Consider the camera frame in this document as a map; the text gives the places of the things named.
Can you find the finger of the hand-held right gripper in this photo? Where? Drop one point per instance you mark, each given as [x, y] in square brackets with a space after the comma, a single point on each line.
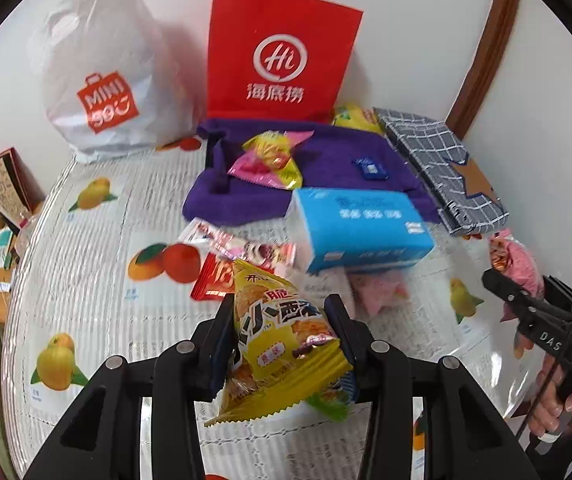
[563, 292]
[526, 305]

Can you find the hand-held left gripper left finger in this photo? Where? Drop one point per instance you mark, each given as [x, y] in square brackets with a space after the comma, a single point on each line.
[221, 332]

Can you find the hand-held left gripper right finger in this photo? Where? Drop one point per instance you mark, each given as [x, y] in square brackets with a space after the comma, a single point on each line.
[340, 321]

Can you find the yellow snack packet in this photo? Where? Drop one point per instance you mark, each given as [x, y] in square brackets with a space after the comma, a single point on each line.
[276, 340]

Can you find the white red snack packet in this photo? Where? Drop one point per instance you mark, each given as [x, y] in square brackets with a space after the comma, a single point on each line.
[231, 242]

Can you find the purple felt bag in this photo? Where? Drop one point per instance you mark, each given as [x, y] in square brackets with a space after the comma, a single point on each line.
[336, 145]

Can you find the person's right forearm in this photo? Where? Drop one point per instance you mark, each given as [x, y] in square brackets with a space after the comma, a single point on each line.
[561, 460]

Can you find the person's right hand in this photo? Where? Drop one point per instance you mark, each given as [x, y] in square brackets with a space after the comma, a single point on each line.
[566, 415]

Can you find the pale pink snack packet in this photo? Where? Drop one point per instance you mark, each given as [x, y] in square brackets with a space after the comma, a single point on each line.
[378, 290]

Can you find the green snack packet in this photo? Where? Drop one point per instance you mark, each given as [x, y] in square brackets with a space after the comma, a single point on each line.
[333, 402]

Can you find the blue tissue pack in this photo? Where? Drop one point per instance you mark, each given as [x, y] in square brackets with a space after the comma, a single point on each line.
[361, 230]

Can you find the fruit print tablecloth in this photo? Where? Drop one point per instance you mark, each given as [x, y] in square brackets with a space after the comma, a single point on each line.
[115, 220]

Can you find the small blue packet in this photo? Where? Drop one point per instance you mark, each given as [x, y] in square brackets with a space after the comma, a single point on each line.
[371, 168]

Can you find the grey checked fabric box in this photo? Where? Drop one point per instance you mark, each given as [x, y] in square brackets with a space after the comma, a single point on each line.
[436, 160]

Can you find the pink yellow candy packet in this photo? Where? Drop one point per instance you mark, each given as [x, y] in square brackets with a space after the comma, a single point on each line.
[271, 160]

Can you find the yellow drink carton pack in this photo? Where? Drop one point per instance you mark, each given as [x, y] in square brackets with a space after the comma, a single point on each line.
[358, 117]

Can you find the teal white small box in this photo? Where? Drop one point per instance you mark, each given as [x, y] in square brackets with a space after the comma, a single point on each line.
[3, 247]

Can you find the patterned brown box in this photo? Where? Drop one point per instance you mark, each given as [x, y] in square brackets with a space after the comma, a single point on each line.
[3, 180]

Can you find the red paper bag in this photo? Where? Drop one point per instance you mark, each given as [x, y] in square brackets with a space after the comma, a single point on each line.
[286, 25]

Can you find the white plastic shopping bag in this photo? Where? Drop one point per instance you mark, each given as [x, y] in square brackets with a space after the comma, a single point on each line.
[105, 50]

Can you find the brown wooden door frame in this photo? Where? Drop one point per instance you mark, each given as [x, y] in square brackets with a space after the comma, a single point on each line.
[491, 45]

